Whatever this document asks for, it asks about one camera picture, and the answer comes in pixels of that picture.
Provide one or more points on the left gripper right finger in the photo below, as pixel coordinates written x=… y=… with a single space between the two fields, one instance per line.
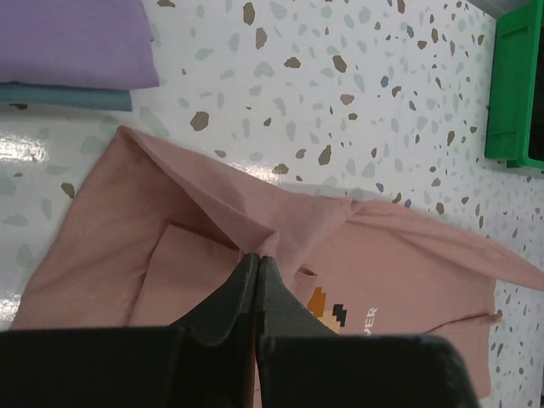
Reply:
x=303 y=363

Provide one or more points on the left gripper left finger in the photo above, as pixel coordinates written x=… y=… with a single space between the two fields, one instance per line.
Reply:
x=203 y=359

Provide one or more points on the pink printed t shirt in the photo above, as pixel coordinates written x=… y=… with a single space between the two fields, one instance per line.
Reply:
x=156 y=228

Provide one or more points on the green plastic bin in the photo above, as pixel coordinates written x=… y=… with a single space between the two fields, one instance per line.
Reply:
x=512 y=88

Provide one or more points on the folded light blue t shirt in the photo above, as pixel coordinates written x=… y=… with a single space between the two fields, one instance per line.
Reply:
x=82 y=98

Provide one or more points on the folded purple t shirt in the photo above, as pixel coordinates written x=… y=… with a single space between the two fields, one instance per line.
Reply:
x=84 y=44

